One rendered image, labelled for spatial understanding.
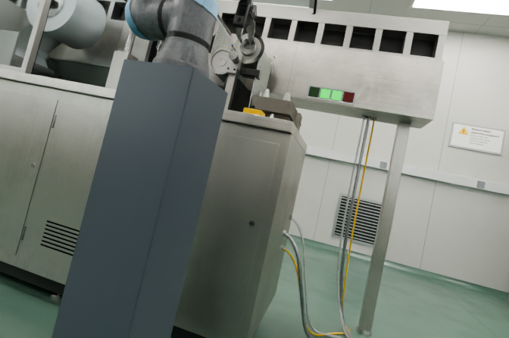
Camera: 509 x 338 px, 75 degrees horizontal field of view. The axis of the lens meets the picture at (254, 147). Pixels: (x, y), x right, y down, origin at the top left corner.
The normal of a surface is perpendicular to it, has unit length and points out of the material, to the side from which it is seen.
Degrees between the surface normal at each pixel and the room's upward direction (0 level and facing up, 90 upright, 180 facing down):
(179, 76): 90
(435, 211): 90
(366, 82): 90
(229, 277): 90
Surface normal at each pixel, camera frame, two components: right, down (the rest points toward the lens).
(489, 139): -0.23, -0.12
